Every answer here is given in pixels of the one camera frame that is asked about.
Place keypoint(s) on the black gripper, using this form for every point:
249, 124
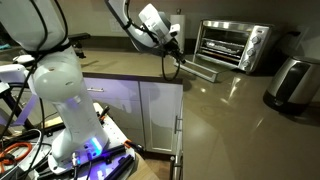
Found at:
172, 49

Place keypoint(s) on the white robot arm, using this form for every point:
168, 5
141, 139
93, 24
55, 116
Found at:
35, 25

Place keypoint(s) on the white lower cabinet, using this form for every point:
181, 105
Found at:
146, 108

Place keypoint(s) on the white wall outlet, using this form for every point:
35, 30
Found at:
114, 26

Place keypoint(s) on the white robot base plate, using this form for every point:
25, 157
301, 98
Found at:
93, 161

